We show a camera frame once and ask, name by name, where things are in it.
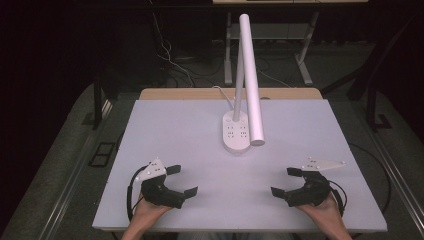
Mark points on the white desk lamp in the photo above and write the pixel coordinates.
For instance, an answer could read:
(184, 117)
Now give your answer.
(250, 83)

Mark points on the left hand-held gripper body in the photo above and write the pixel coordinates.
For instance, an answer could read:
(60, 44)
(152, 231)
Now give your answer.
(156, 191)

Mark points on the black metal stand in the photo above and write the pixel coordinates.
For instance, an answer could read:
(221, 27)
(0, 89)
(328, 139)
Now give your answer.
(371, 106)

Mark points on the person's right hand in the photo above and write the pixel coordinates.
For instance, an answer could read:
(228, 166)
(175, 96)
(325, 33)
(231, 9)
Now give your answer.
(325, 211)

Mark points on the person's left hand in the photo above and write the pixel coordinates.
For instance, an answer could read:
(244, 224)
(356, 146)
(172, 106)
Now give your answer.
(146, 213)

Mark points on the white metal table frame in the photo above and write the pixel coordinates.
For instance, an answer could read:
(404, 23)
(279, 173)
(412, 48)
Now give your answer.
(305, 60)

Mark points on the black rectangular floor frame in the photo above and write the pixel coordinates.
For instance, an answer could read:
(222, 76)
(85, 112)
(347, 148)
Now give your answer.
(101, 154)

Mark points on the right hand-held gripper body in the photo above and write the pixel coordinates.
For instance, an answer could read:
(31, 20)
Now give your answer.
(311, 195)

